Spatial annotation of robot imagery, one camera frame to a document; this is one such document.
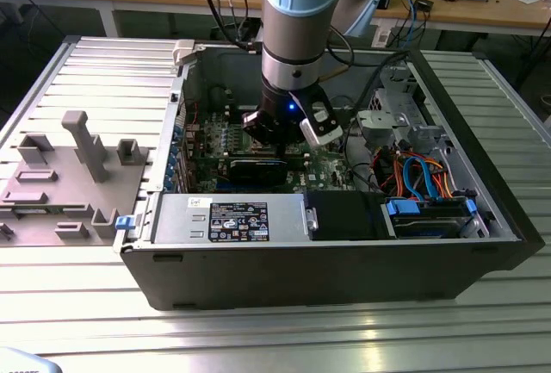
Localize silver metal drive cage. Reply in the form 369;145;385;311
356;65;448;157

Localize hard disk in blue carrier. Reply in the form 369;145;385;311
382;197;478;239

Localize green RAM stick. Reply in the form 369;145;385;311
227;153;306;166

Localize CPU socket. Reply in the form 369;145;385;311
247;142;302;154

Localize orange wire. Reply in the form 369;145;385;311
425;156;455;200

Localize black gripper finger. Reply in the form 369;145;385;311
282;121;310;148
240;109;288;159

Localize blue wire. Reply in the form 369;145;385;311
416;155;436;202
401;158;425;201

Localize black PC case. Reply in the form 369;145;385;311
112;39;544;312

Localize grey plastic case latch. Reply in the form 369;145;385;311
171;39;207;73

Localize grey parts rack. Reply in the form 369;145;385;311
0;109;152;247

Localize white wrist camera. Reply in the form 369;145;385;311
298;87;344;147

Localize black plastic shroud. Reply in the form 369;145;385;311
303;190;388;241

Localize silver power supply unit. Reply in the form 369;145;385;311
150;194;313;245

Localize black graphics card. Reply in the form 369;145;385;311
227;158;288;187

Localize green motherboard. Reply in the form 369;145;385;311
183;105;367;196

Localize blue network cable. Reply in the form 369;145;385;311
408;0;425;45

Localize white plastic device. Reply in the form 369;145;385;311
0;345;60;373

